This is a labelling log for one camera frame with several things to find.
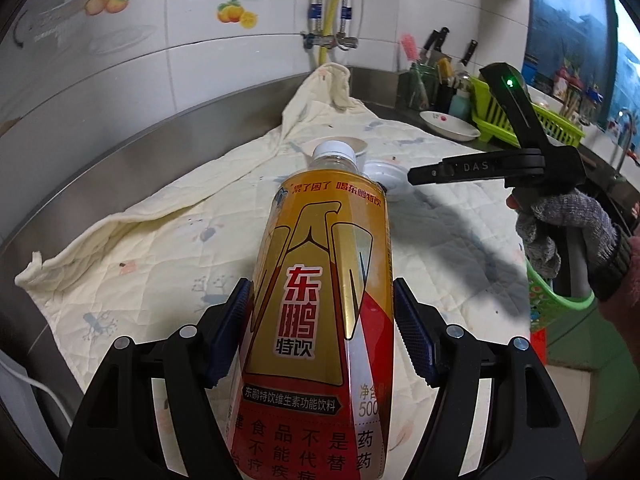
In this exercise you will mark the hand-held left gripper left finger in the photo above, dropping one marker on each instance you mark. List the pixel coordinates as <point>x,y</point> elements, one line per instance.
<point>230,330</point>

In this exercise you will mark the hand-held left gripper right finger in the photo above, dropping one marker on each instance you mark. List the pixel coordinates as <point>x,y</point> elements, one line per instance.
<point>412,330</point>

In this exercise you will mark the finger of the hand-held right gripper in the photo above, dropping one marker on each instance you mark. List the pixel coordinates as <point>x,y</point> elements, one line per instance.
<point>440,172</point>

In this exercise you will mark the gold and red drink bottle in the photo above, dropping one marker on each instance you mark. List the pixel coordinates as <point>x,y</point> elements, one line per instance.
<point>310,260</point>

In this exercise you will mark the green perforated plastic basket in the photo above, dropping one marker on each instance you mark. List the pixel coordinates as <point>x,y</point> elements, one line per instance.
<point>540,300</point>

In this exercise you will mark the person's right hand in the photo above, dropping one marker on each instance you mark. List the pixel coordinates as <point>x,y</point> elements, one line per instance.
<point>575,210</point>

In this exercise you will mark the green plastic dish rack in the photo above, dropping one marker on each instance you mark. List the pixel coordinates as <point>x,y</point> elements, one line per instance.
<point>555,127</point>

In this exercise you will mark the white plate with flower print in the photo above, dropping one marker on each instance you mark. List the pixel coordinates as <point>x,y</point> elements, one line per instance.
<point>450,127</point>

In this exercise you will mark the white round lid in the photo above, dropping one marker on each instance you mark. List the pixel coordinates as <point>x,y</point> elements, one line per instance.
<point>387,172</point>

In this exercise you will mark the teal cup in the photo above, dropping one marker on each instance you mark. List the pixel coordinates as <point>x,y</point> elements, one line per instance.
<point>459,105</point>

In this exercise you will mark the white bowl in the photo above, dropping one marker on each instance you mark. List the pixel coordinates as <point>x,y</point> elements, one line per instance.
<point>357,147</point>

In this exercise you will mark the green translucent utensil holder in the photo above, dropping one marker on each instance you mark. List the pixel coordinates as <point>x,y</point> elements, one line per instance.
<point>417,85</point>

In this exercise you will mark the cream quilted blanket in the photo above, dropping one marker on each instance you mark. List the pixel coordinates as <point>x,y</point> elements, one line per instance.
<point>150,260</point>

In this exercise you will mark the chrome faucet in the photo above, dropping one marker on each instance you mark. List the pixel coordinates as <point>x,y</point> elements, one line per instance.
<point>625,130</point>

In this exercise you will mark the steel sink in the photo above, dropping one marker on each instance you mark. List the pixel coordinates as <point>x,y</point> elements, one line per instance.
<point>607,180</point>

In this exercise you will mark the red plastic stool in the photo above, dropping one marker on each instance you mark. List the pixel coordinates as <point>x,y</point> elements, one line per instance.
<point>539,345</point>

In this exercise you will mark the pink bottle brush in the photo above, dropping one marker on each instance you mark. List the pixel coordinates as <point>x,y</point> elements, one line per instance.
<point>408,47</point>

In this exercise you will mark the orange fruit wall sticker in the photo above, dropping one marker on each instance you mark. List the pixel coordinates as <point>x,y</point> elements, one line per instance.
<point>235,12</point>

